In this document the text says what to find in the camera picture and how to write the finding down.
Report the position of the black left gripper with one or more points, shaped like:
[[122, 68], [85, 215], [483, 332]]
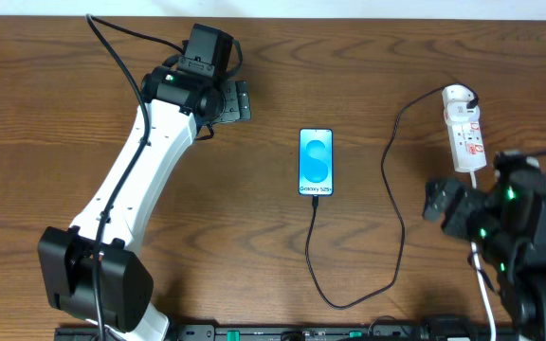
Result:
[[237, 101]]

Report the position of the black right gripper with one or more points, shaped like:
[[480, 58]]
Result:
[[465, 214]]

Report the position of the blue-screen Samsung smartphone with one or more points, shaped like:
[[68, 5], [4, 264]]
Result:
[[316, 162]]

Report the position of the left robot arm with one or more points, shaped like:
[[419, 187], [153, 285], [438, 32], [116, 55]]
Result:
[[92, 269]]

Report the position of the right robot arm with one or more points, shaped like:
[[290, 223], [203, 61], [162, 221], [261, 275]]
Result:
[[508, 226]]

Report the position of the white USB charger plug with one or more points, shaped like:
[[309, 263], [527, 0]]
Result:
[[458, 92]]

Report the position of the white power strip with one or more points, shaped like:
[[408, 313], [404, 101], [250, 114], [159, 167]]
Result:
[[465, 137]]

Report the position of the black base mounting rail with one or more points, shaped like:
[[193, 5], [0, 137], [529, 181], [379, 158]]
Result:
[[386, 331]]

